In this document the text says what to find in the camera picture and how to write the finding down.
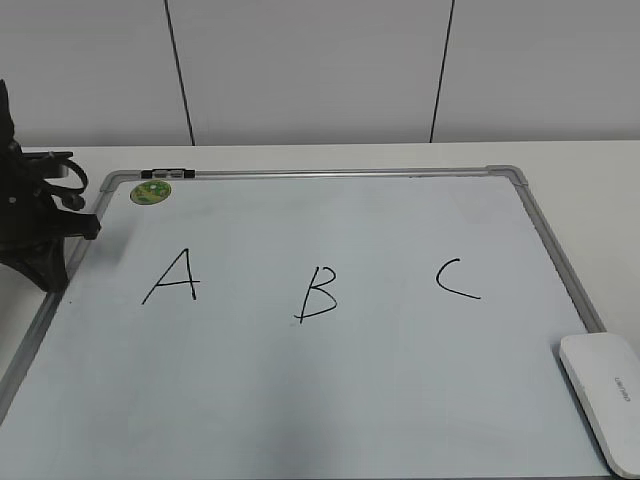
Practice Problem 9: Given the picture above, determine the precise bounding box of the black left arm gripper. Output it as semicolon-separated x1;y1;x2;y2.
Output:
0;139;102;294

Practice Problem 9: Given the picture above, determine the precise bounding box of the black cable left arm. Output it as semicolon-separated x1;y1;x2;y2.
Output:
39;158;89;211

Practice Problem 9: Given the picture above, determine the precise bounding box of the white rectangular whiteboard eraser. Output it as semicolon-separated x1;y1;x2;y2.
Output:
559;332;639;479

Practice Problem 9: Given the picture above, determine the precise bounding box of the aluminium framed whiteboard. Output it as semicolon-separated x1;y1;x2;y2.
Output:
1;166;616;479

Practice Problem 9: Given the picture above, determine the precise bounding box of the green round magnet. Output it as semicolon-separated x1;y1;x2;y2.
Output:
130;180;172;206

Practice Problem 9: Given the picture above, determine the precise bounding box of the black silver marker clip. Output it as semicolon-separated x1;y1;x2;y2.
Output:
140;168;196;180

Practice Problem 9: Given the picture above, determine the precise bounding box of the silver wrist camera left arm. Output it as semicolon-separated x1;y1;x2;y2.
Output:
23;151;73;179

